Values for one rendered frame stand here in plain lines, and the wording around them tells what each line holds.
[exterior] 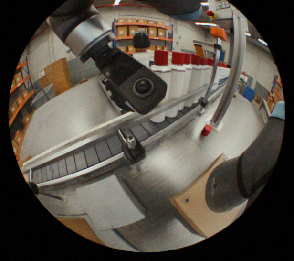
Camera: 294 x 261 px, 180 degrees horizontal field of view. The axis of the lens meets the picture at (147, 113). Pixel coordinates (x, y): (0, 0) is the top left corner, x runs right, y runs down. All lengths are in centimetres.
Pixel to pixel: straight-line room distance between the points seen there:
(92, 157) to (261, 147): 34
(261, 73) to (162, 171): 791
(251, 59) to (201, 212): 795
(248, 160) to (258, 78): 775
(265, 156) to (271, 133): 3
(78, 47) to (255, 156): 30
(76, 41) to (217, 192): 34
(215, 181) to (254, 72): 777
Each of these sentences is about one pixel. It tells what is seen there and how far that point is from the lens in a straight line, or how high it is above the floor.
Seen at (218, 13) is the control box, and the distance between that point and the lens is 49.
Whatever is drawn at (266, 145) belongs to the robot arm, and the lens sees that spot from 16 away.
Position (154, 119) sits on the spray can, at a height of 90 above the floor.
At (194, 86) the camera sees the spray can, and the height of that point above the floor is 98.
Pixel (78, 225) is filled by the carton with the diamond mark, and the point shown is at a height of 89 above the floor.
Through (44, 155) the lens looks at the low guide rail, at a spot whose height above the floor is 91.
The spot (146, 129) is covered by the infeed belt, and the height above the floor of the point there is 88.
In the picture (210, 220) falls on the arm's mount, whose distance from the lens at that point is 27.
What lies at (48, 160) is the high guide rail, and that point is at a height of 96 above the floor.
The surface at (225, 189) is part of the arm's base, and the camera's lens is 21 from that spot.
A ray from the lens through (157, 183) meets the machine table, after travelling 26.
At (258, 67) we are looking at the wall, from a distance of 789.
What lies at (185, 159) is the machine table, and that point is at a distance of 30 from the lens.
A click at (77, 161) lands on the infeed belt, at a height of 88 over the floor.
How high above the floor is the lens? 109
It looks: 41 degrees down
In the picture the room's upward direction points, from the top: straight up
